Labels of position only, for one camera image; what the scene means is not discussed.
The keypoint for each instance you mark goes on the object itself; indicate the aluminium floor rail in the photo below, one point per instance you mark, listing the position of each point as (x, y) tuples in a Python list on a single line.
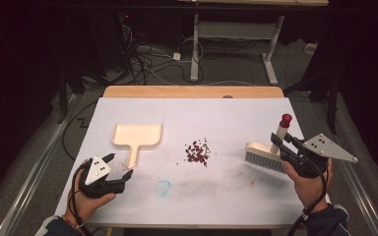
[(357, 190), (39, 173)]

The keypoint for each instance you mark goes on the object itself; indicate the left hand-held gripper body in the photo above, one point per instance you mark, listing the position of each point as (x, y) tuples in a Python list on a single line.
[(95, 177)]

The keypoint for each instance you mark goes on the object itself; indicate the white power adapter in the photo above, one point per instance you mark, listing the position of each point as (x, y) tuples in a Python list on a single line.
[(176, 56)]

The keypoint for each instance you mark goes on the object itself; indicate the pile of red and green beans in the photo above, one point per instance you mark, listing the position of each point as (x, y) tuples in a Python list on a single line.
[(197, 153)]

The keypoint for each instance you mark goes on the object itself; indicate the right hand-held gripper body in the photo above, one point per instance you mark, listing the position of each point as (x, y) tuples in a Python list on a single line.
[(315, 150)]

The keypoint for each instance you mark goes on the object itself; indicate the cream plastic dustpan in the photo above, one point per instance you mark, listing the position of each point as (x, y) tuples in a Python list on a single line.
[(137, 135)]

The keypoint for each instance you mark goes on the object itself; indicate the cream brush with red cap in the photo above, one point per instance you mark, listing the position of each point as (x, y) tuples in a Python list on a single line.
[(262, 156)]

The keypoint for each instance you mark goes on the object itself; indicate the wooden table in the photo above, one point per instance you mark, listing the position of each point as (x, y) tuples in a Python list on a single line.
[(193, 91)]

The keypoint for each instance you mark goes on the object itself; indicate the white metal desk frame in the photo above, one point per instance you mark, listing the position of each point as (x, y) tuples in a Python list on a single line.
[(236, 30)]

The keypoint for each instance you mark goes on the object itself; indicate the grey box on floor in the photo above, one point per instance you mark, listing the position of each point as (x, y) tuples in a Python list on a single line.
[(310, 48)]

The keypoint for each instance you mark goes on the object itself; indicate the person's right hand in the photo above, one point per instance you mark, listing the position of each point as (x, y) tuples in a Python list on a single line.
[(308, 190)]

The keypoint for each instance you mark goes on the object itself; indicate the person's left hand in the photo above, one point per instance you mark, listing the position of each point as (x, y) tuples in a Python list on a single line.
[(87, 203)]

